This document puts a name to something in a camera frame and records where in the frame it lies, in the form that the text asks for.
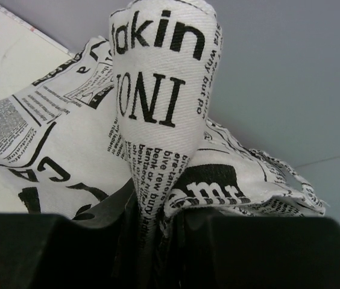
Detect newspaper print trousers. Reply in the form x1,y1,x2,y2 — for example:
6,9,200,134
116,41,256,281
0,1,326,246

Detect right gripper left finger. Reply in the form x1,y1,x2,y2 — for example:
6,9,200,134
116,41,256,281
0,181,134,288

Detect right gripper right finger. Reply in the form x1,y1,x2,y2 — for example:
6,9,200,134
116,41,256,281
176,209,340,288

